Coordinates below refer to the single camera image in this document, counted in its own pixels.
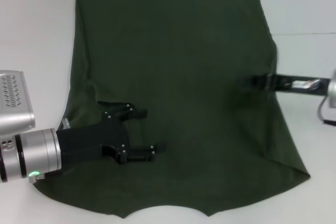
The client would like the arm cable with plug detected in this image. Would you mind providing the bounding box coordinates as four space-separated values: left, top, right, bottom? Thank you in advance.
317 94 336 125
28 173 46 183

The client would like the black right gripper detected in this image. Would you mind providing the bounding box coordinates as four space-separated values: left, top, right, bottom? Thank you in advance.
243 73 331 97

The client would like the left arm cable with plug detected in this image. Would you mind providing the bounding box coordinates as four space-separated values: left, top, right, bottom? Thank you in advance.
28 173 46 183

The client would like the dark green shirt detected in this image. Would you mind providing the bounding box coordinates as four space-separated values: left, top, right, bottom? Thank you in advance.
33 0 312 220

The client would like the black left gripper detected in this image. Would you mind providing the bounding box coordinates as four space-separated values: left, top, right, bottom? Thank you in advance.
56 103 168 169

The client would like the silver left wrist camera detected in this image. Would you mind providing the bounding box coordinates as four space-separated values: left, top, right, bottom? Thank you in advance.
0 70 37 137

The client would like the right arm cable with plug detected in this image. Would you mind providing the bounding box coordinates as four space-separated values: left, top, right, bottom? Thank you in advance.
317 94 336 125

